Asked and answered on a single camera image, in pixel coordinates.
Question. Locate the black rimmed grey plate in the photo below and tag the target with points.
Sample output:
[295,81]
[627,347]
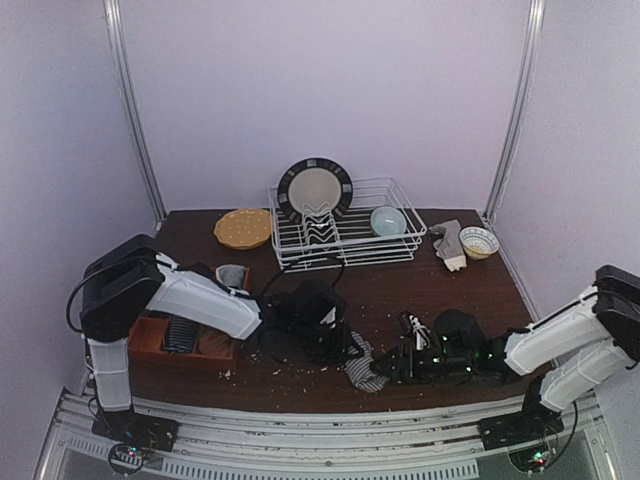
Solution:
[314,184]

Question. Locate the aluminium front rail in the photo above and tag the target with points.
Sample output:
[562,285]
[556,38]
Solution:
[213,443]

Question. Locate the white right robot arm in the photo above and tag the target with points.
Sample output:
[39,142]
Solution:
[598,331]

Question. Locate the right aluminium frame post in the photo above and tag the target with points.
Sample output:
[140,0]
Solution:
[532,38]

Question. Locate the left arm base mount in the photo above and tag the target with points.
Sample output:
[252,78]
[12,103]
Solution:
[137,437]

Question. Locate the aluminium frame post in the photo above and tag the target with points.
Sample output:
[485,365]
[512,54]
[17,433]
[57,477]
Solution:
[117,41]
[532,38]

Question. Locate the yellow dotted plate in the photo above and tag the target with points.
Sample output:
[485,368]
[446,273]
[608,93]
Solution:
[244,229]

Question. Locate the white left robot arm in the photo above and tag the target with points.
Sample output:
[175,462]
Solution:
[136,278]

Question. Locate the light blue bowl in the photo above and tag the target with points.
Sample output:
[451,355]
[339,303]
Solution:
[387,221]

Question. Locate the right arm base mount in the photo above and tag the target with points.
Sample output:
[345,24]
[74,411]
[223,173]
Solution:
[531,434]

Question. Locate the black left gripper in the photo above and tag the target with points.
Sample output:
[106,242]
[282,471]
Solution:
[338,344]

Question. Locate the left aluminium frame post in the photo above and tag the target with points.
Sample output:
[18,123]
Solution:
[117,41]

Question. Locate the yellow patterned white bowl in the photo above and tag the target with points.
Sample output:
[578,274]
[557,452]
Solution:
[478,243]

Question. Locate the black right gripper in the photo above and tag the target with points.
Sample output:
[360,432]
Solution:
[409,361]

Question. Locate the brown wooden organizer box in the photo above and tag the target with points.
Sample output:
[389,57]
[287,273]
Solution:
[196,319]

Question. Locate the white wire dish rack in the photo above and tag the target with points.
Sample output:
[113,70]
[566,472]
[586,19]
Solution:
[322,242]

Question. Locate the brown rolled underwear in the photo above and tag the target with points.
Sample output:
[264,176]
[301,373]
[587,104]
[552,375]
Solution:
[213,343]

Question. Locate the grey striped boxer underwear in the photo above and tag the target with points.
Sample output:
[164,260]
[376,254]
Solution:
[358,366]

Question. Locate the grey beige sock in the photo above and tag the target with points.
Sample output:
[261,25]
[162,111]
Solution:
[447,244]

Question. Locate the grey rolled sock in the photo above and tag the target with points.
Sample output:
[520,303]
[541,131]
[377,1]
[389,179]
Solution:
[231,275]

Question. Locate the navy striped rolled underwear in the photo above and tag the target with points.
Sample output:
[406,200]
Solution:
[180,336]

